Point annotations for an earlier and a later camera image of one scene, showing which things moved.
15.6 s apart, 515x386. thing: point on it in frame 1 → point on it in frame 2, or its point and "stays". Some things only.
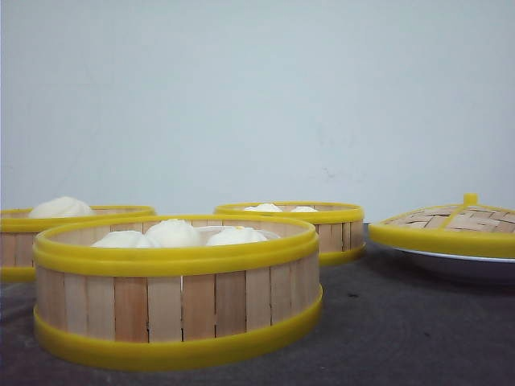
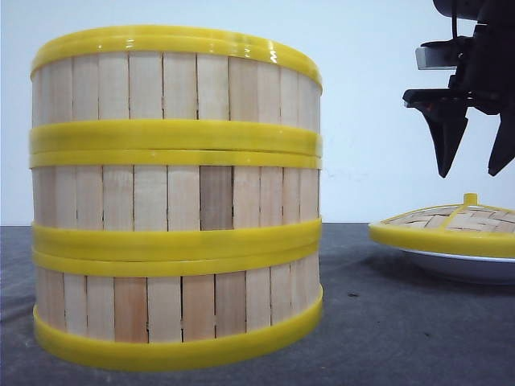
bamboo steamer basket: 18,231 → 175,88
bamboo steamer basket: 340,228 → 175,204
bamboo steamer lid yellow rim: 470,227 stays
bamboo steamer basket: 177,307 stays
